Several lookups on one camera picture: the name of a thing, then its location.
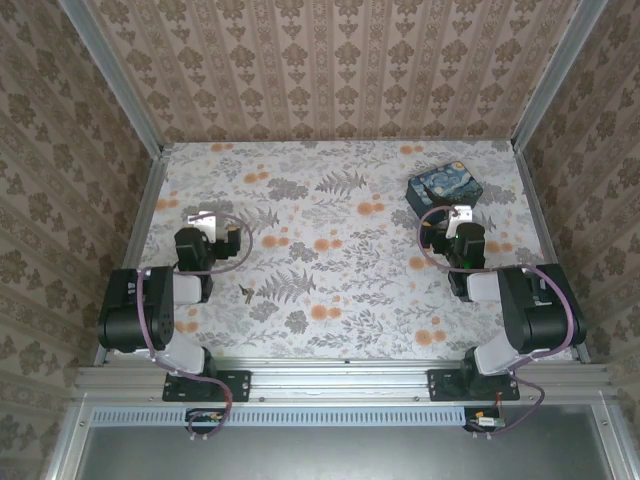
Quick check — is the starry night print box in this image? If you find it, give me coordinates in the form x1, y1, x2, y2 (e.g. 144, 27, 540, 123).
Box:
405, 159, 485, 222

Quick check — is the floral patterned table cover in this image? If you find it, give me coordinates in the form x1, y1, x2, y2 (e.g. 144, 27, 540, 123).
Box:
142, 140, 576, 362

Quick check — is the grey metal sheet panel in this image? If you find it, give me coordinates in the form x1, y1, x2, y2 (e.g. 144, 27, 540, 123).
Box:
47, 403, 640, 480

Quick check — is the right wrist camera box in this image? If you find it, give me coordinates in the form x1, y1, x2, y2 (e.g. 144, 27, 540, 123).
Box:
446, 203, 474, 236

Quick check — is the aluminium side rail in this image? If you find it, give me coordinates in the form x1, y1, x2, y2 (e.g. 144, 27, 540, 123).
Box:
93, 143, 175, 366
510, 141, 592, 365

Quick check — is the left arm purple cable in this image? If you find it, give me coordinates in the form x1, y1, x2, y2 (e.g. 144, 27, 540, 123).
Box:
135, 212, 254, 444

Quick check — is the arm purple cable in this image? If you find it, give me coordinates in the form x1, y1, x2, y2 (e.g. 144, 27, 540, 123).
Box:
135, 212, 254, 444
416, 204, 575, 442

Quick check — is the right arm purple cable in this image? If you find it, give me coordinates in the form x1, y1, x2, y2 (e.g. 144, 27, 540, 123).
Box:
416, 204, 575, 442

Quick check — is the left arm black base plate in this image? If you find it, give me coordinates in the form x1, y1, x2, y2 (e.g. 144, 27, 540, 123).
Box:
162, 368, 252, 403

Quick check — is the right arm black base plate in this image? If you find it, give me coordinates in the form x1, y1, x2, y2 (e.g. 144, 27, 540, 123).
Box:
427, 368, 521, 403

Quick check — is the horizontal aluminium frame rail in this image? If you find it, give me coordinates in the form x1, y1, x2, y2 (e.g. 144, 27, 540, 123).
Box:
73, 360, 617, 404

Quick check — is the cable connector with wires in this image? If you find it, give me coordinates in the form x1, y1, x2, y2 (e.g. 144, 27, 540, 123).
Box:
463, 406, 507, 435
185, 407, 227, 435

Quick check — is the slotted grey cable duct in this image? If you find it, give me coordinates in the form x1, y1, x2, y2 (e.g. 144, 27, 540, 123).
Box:
91, 405, 469, 428

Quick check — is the aluminium upright post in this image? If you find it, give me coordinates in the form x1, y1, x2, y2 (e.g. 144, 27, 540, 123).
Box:
55, 0, 167, 157
510, 0, 610, 151

